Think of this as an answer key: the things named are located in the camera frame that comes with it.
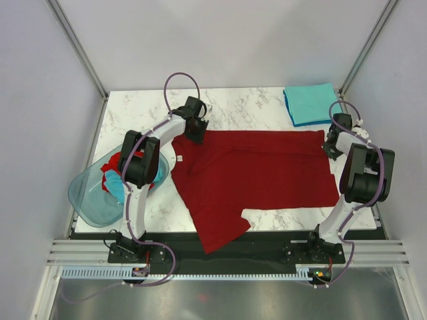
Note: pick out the transparent blue plastic basket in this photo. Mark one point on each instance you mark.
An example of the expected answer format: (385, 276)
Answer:
(95, 206)

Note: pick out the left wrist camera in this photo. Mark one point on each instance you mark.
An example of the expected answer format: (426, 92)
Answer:
(206, 112)

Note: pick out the right aluminium frame post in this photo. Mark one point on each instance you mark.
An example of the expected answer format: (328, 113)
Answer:
(368, 45)

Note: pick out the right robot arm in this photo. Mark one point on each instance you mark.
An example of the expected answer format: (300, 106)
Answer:
(365, 180)

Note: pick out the teal shirt in basket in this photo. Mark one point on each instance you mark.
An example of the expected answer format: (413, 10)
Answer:
(111, 182)

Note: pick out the aluminium frame post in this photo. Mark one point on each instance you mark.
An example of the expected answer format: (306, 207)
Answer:
(67, 28)
(368, 45)

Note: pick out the red shirt in basket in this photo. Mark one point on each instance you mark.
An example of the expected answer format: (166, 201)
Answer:
(114, 159)

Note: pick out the red t-shirt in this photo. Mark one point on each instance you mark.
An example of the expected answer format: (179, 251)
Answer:
(236, 170)

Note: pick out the left aluminium frame post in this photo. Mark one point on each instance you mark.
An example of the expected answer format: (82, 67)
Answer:
(67, 28)

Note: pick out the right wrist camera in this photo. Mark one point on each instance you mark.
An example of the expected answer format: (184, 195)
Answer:
(358, 130)

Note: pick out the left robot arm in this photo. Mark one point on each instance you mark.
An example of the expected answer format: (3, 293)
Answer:
(130, 174)

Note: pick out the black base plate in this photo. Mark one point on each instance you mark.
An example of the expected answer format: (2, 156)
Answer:
(162, 258)

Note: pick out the white slotted cable duct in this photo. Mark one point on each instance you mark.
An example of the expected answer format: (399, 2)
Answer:
(130, 273)

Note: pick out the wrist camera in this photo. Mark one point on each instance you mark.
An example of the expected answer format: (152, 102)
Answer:
(206, 112)
(358, 130)

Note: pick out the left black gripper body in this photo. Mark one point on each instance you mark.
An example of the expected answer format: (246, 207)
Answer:
(199, 124)

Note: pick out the folded teal t-shirt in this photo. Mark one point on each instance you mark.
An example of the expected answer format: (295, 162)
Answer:
(312, 101)

